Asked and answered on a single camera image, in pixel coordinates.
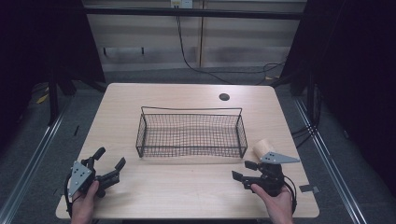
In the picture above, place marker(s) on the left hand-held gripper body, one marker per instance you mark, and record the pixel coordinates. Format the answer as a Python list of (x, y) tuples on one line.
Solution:
[(79, 177)]

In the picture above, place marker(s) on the yellow floor tape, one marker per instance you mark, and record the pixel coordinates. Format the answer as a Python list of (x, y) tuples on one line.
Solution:
[(42, 99)]

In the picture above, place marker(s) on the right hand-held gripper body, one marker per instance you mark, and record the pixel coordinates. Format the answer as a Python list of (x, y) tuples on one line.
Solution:
[(270, 174)]

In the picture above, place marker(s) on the black metal stand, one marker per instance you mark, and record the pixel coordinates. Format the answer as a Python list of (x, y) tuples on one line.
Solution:
[(53, 99)]

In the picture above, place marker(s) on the person's left hand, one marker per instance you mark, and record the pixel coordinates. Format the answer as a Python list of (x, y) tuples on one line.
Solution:
[(84, 203)]

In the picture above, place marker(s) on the white wall socket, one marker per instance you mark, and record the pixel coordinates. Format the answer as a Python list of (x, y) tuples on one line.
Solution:
[(181, 3)]

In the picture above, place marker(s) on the small black floor object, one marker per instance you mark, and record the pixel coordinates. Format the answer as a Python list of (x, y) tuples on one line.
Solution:
[(76, 130)]

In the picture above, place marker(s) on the small tan wooden block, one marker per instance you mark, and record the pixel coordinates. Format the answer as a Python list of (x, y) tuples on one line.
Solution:
[(262, 147)]

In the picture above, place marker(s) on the black horizontal bar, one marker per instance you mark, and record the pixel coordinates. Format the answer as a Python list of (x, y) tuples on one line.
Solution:
[(193, 13)]

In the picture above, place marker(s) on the black curtain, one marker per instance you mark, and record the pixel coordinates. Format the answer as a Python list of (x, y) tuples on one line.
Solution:
[(355, 62), (37, 43)]

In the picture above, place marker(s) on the grey tape piece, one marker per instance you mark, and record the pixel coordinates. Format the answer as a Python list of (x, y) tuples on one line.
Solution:
[(309, 188)]

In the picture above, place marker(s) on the person's right hand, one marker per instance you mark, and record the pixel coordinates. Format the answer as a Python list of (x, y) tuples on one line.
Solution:
[(276, 205)]

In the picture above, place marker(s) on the metal floor rail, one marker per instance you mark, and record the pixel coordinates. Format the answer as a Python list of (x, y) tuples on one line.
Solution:
[(330, 165), (29, 165)]

